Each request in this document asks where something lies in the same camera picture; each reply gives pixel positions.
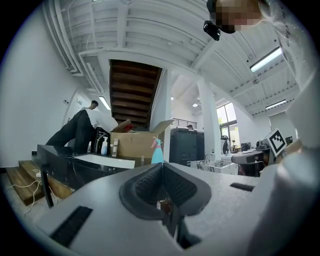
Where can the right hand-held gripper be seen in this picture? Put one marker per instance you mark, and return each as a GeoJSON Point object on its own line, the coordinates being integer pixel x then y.
{"type": "Point", "coordinates": [276, 142]}

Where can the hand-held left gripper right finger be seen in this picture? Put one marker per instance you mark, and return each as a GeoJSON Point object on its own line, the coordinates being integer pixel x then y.
{"type": "Point", "coordinates": [225, 200]}

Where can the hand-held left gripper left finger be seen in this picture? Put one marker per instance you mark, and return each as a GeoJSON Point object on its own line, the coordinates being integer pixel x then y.
{"type": "Point", "coordinates": [100, 200]}

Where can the teal spray bottle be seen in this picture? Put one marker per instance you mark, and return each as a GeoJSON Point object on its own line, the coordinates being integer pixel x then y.
{"type": "Point", "coordinates": [157, 157]}

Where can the pink and teal spray trigger head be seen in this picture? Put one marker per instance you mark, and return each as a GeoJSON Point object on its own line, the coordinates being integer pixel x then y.
{"type": "Point", "coordinates": [156, 143]}

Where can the person's right forearm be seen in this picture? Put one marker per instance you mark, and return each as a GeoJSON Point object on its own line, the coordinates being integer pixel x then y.
{"type": "Point", "coordinates": [293, 148]}

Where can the white pump bottle blue liquid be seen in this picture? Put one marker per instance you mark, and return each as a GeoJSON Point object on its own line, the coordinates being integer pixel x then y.
{"type": "Point", "coordinates": [104, 148]}

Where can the white marble cabinet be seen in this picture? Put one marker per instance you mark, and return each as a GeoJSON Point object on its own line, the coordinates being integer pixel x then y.
{"type": "Point", "coordinates": [215, 167]}

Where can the white sink basin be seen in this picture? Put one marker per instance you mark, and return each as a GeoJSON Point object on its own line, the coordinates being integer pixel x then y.
{"type": "Point", "coordinates": [105, 160]}

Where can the large window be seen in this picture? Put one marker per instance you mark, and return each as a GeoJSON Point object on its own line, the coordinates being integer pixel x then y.
{"type": "Point", "coordinates": [226, 120]}

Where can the brown cardboard box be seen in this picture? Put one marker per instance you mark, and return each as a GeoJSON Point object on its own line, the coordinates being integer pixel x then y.
{"type": "Point", "coordinates": [135, 147]}

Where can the black railing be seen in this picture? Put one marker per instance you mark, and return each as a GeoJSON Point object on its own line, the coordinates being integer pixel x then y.
{"type": "Point", "coordinates": [182, 122]}

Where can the round ceiling lamp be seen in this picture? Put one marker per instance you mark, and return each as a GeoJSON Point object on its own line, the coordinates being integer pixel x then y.
{"type": "Point", "coordinates": [195, 105]}

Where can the wooden steps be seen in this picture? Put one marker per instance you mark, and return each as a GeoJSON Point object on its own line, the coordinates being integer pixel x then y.
{"type": "Point", "coordinates": [22, 180]}

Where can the person's light grey shirt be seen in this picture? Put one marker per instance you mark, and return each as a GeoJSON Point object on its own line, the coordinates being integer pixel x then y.
{"type": "Point", "coordinates": [307, 105]}

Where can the short ceiling tube lamp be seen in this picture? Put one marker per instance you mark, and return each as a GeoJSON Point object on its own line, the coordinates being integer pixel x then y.
{"type": "Point", "coordinates": [104, 102]}

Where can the long ceiling tube lamp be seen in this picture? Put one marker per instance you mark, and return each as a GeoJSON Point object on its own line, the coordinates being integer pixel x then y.
{"type": "Point", "coordinates": [266, 60]}

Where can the wooden staircase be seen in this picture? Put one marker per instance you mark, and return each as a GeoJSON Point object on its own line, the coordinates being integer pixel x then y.
{"type": "Point", "coordinates": [132, 92]}

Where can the person's head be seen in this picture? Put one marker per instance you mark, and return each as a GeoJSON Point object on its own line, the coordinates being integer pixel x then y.
{"type": "Point", "coordinates": [237, 13]}

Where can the black head-mounted camera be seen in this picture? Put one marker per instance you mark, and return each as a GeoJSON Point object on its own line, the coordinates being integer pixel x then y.
{"type": "Point", "coordinates": [212, 30]}

